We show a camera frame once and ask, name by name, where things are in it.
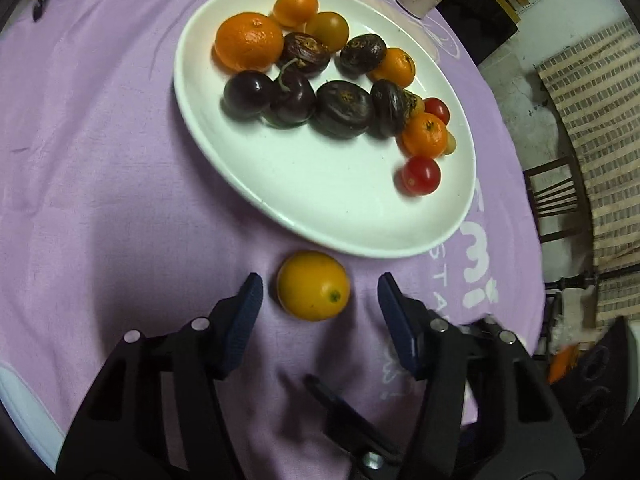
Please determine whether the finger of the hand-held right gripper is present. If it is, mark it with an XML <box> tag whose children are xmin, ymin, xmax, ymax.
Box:
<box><xmin>303</xmin><ymin>373</ymin><xmax>404</xmax><ymax>479</ymax></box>

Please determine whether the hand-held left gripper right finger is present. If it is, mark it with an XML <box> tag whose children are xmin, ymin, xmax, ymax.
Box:
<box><xmin>376</xmin><ymin>272</ymin><xmax>587</xmax><ymax>480</ymax></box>

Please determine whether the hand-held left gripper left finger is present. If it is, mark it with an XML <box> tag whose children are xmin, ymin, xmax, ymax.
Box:
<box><xmin>57</xmin><ymin>271</ymin><xmax>265</xmax><ymax>480</ymax></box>

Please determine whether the yellow-orange kumquat fruit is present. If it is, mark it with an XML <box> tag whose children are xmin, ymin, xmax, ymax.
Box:
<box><xmin>276</xmin><ymin>251</ymin><xmax>351</xmax><ymax>322</ymax></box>

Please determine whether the large red cherry tomato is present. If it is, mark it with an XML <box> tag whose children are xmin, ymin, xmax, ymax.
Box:
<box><xmin>399</xmin><ymin>155</ymin><xmax>442</xmax><ymax>197</ymax></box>

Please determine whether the white oval plate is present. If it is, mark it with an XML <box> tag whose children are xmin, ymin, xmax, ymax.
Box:
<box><xmin>173</xmin><ymin>0</ymin><xmax>477</xmax><ymax>260</ymax></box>

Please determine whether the medium orange mandarin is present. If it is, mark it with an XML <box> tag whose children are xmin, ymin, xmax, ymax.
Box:
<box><xmin>399</xmin><ymin>112</ymin><xmax>450</xmax><ymax>159</ymax></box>

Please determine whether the rough-topped dark water chestnut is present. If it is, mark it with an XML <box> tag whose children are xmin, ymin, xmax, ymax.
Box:
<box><xmin>369</xmin><ymin>78</ymin><xmax>419</xmax><ymax>139</ymax></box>

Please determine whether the dark cherry without stem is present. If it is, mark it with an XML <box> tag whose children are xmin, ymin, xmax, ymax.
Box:
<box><xmin>222</xmin><ymin>70</ymin><xmax>275</xmax><ymax>121</ymax></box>

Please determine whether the dark cherry with stem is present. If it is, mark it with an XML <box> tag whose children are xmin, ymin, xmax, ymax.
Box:
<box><xmin>269</xmin><ymin>59</ymin><xmax>317</xmax><ymax>129</ymax></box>

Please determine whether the large orange mandarin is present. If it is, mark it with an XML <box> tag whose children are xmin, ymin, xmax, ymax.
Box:
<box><xmin>213</xmin><ymin>12</ymin><xmax>285</xmax><ymax>74</ymax></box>

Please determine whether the orange object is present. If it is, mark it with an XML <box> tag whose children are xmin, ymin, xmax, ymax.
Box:
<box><xmin>547</xmin><ymin>344</ymin><xmax>582</xmax><ymax>385</ymax></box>

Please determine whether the brown slatted wooden chair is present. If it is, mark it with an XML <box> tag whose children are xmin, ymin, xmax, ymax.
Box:
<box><xmin>523</xmin><ymin>155</ymin><xmax>594</xmax><ymax>245</ymax></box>

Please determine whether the purple printed tablecloth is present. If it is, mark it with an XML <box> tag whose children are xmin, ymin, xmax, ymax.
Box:
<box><xmin>0</xmin><ymin>0</ymin><xmax>547</xmax><ymax>480</ymax></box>

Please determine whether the small red cherry tomato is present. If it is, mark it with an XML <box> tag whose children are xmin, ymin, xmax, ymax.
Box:
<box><xmin>422</xmin><ymin>97</ymin><xmax>451</xmax><ymax>126</ymax></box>

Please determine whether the small orange mandarin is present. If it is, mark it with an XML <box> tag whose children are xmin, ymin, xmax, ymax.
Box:
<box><xmin>369</xmin><ymin>47</ymin><xmax>417</xmax><ymax>89</ymax></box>

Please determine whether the checked beige curtain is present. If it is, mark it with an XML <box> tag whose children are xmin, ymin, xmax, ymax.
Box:
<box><xmin>534</xmin><ymin>16</ymin><xmax>640</xmax><ymax>322</ymax></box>

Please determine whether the small dark water chestnut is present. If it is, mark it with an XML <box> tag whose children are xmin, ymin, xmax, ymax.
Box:
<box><xmin>283</xmin><ymin>32</ymin><xmax>332</xmax><ymax>78</ymax></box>

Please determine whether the black cabinet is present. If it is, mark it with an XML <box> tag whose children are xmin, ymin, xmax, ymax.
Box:
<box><xmin>434</xmin><ymin>0</ymin><xmax>522</xmax><ymax>67</ymax></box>

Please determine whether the small yellow-orange tomato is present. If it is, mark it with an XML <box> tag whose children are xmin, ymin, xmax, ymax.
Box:
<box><xmin>272</xmin><ymin>0</ymin><xmax>320</xmax><ymax>29</ymax></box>

